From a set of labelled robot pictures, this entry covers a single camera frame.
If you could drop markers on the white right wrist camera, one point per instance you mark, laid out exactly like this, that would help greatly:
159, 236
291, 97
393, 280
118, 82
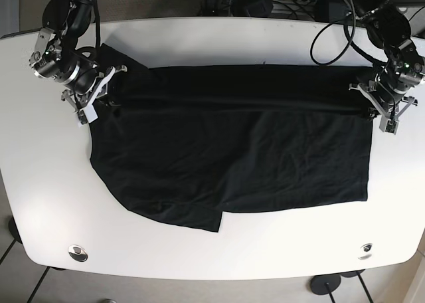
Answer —
86, 115

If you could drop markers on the right metal table grommet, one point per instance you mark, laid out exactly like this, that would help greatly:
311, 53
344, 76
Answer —
365, 251

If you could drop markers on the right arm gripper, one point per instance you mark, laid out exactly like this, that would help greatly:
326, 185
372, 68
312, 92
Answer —
86, 89

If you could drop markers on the left metal table grommet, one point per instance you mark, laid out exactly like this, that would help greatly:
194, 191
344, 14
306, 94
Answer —
77, 253

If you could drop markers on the black T-shirt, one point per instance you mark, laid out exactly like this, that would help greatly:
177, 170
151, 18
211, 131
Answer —
190, 143

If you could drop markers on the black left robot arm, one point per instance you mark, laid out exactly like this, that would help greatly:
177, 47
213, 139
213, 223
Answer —
389, 30

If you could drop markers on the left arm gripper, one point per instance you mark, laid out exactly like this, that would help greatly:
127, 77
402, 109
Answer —
389, 104

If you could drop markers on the metal table grommet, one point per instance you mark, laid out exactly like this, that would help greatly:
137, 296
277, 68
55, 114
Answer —
77, 253
365, 251

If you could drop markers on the black round stand base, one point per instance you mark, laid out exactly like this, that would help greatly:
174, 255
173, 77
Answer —
324, 284

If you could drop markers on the grey sneaker shoe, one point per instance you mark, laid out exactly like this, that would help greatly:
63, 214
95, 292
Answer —
107, 301

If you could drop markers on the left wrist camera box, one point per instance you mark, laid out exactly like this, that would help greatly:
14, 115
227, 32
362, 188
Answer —
388, 125

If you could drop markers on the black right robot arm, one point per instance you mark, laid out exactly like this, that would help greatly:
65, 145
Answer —
69, 51

